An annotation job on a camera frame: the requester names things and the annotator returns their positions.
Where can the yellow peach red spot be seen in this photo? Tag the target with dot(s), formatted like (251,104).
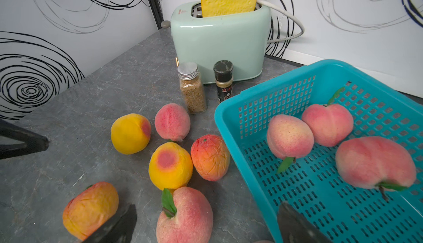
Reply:
(170,167)

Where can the orange yellow peach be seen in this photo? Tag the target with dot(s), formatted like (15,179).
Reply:
(87,212)

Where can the mint green toaster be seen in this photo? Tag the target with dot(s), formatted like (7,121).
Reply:
(240,38)

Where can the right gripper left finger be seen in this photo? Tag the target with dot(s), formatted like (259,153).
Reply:
(118,229)

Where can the teal plastic basket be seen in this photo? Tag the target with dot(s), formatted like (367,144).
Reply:
(312,185)

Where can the silver lid spice jar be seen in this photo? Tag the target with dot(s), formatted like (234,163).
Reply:
(191,87)

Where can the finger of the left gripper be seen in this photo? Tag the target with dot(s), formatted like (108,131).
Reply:
(29,142)

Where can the black lid spice bottle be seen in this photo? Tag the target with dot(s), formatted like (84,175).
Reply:
(223,79)

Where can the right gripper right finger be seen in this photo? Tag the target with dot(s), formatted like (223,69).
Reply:
(295,228)

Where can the orange red wrinkled peach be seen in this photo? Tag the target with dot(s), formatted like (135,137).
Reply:
(210,157)

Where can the pink peach with leaf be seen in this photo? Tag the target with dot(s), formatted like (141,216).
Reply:
(186,217)

